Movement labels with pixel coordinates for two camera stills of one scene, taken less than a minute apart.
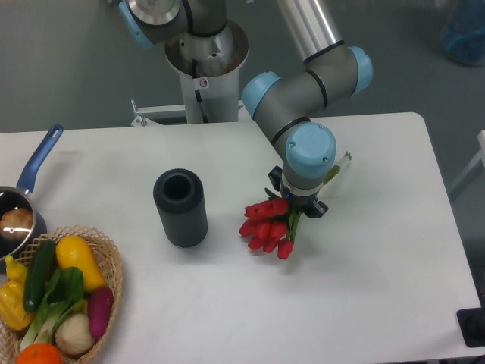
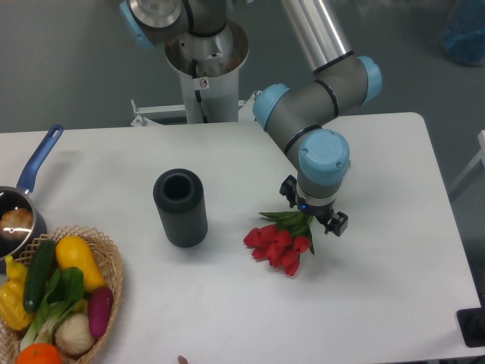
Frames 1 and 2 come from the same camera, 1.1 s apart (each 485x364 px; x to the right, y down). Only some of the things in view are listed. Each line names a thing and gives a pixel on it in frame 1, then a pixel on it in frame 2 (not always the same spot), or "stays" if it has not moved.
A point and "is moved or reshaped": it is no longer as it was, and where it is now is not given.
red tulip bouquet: x=270 y=225 is moved or reshaped
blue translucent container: x=464 y=36 stays
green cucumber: x=38 y=275 stays
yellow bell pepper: x=13 y=311 stays
